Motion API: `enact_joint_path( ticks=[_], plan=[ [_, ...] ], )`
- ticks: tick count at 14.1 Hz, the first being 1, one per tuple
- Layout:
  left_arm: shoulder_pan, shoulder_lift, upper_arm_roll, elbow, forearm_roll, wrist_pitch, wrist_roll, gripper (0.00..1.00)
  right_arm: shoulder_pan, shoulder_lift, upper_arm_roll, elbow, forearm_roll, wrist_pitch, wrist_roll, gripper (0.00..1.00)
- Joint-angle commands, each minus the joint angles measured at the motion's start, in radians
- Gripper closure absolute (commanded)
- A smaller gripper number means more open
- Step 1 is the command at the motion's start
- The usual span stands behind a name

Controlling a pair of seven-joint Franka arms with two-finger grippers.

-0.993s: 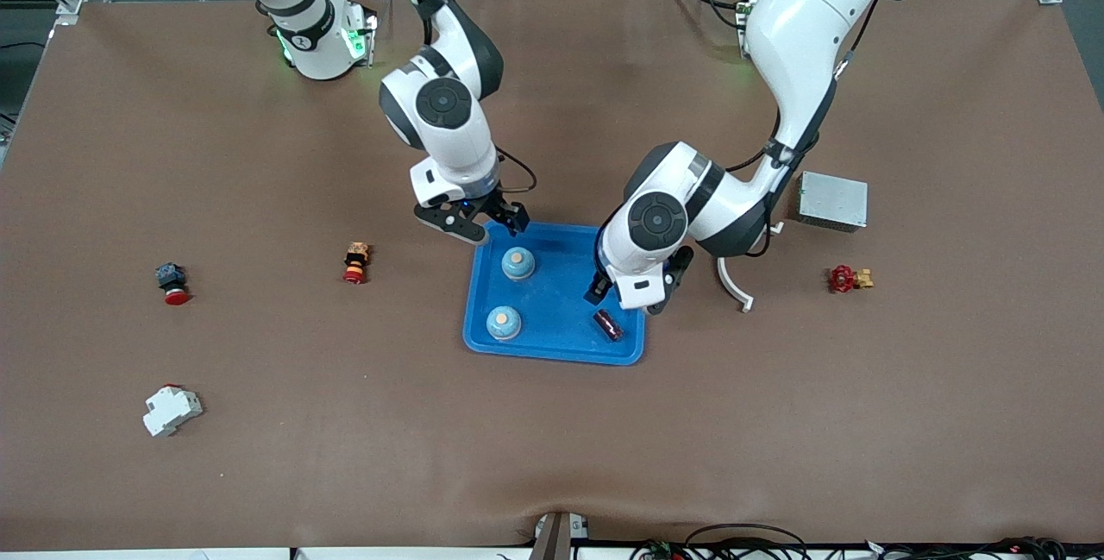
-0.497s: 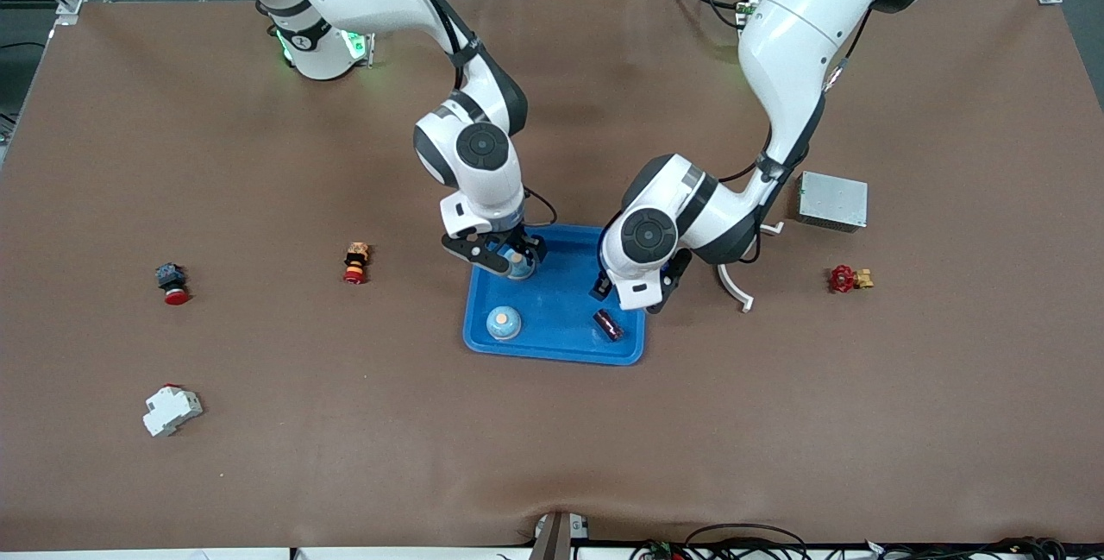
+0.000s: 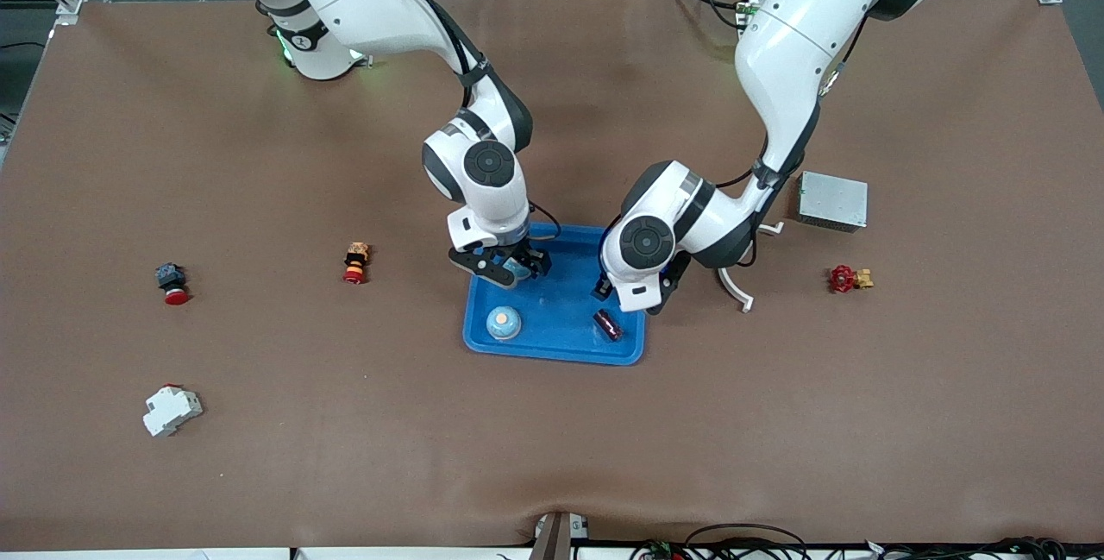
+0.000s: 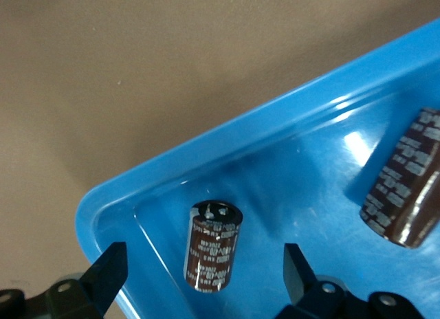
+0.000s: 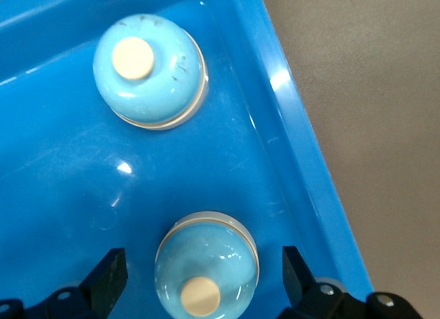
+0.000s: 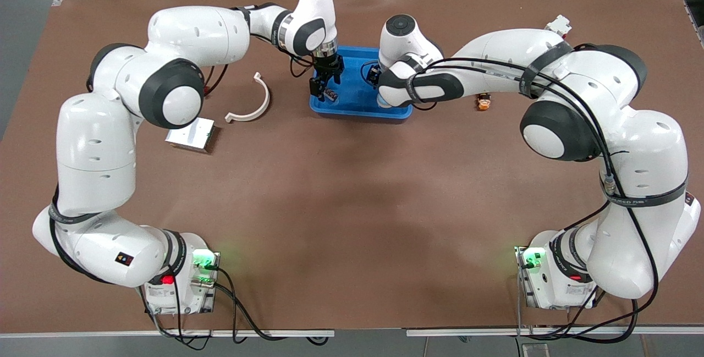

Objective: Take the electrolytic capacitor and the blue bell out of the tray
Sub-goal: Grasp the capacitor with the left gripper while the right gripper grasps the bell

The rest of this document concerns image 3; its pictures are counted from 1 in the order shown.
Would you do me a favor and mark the blue plastic tray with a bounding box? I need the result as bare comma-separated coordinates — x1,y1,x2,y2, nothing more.
462,222,648,367

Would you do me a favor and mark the white curved plastic clamp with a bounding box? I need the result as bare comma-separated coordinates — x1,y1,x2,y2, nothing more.
718,222,786,313

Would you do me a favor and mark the brown table cover sheet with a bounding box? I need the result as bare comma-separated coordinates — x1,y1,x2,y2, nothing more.
0,0,1104,551

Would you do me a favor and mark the red handwheel brass valve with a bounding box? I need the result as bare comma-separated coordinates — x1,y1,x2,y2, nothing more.
829,264,875,294

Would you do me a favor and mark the grey metal box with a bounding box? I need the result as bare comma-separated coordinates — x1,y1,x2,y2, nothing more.
795,171,869,234

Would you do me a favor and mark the red mushroom push button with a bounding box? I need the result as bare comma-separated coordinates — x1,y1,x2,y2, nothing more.
155,262,191,306

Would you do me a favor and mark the white circuit breaker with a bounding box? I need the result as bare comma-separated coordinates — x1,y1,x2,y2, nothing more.
142,384,204,438

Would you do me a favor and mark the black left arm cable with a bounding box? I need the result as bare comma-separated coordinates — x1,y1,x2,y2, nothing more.
604,16,868,269

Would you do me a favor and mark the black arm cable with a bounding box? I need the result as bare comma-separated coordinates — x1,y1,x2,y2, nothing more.
604,16,868,269
375,0,563,243

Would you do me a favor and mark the orange red button switch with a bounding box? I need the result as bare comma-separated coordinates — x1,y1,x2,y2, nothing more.
342,242,372,286

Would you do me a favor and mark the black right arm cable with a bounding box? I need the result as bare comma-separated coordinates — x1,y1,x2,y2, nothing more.
375,0,563,243

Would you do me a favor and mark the grey metal edge bracket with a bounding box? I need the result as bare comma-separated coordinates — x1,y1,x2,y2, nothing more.
531,511,591,560

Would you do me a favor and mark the looped black cable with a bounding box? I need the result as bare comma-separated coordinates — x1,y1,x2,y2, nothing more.
684,523,810,560

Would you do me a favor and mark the black cable bundle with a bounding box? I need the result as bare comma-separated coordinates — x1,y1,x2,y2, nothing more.
630,537,1104,560

